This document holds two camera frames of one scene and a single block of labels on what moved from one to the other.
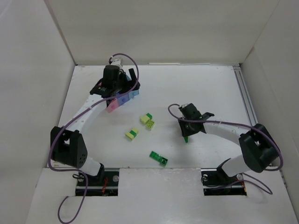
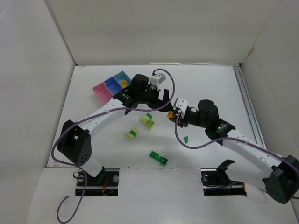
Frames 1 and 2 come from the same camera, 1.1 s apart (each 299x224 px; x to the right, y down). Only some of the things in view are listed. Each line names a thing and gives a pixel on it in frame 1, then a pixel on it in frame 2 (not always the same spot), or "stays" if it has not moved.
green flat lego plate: [162, 160] stays
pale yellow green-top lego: [145, 118] stays
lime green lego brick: [150, 124] stays
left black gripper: [127, 82] → [158, 100]
